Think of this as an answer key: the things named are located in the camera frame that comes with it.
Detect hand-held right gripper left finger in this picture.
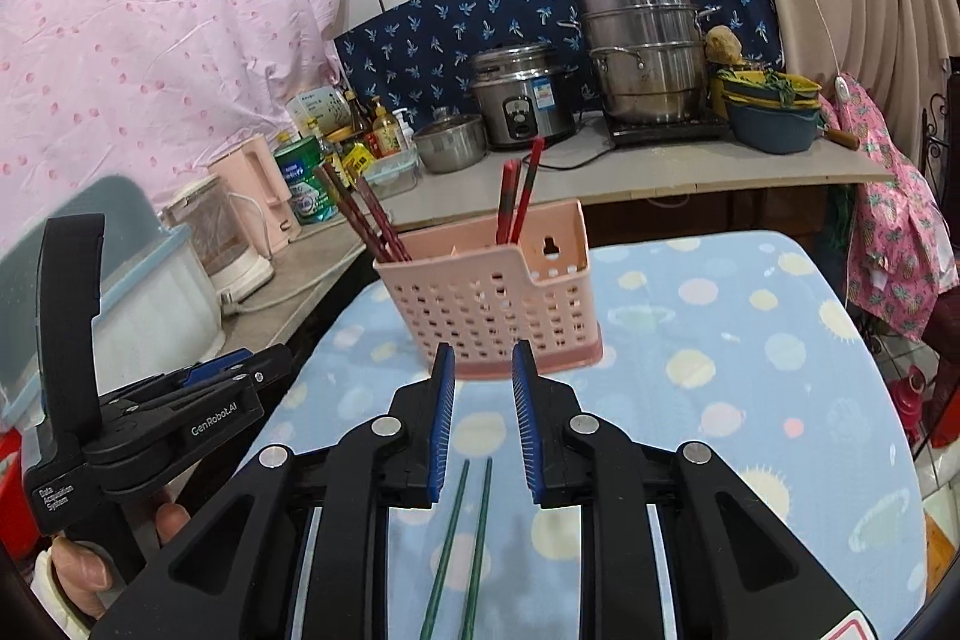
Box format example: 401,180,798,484
90,342,457,640

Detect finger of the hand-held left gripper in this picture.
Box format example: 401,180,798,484
97,344,295,423
180,347,254,386

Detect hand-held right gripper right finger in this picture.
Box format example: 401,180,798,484
511,340,863,640

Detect green chopstick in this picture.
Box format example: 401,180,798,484
459,455,494,640
418,458,470,640

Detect pink perforated utensil basket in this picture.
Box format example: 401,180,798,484
373,199,605,380

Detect brown chopstick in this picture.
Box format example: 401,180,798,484
315,161,388,264

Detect red chopstick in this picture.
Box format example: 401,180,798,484
511,136,546,247
495,158,522,247

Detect person's left hand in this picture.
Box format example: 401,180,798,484
30,501,192,637

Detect plastic storage bin blue lid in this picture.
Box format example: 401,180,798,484
0,175,226,431

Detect white clear kitchen appliance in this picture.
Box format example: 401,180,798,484
161,173,275,305

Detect pink electric kettle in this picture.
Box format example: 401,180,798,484
208,134,302,253

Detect green canister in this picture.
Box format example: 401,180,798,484
274,135,332,227

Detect blue planet print tablecloth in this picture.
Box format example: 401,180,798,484
232,231,931,640

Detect clear plastic container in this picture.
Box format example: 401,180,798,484
360,149,419,199

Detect white carton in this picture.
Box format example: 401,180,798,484
289,89,351,140

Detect dark sauce bottle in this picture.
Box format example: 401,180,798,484
345,89,374,136

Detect small steel pot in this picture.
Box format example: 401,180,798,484
412,113,487,175

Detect pink spotted curtain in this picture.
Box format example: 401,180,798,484
0,0,357,251

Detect steel rice cooker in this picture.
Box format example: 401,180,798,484
471,42,577,150

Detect black induction cooker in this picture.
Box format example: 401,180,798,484
604,113,732,151

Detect red plastic bottle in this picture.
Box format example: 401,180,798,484
889,362,929,447

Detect blue plastic basin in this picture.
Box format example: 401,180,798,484
724,100,824,156

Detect stacked steel steamer pot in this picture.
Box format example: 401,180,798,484
576,0,721,125

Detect navy leaf print cloth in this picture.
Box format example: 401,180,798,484
332,0,785,116

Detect yellow plastic basin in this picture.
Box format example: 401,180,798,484
715,68,824,107

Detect green vegetables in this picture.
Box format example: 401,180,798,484
750,70,805,103

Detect pink floral cloth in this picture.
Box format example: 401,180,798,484
825,77,960,342

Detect tan loofah sponge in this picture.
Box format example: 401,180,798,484
705,25,745,66

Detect white power cord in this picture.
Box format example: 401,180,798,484
217,250,362,316

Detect black metal frame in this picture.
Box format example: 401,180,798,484
926,53,960,163

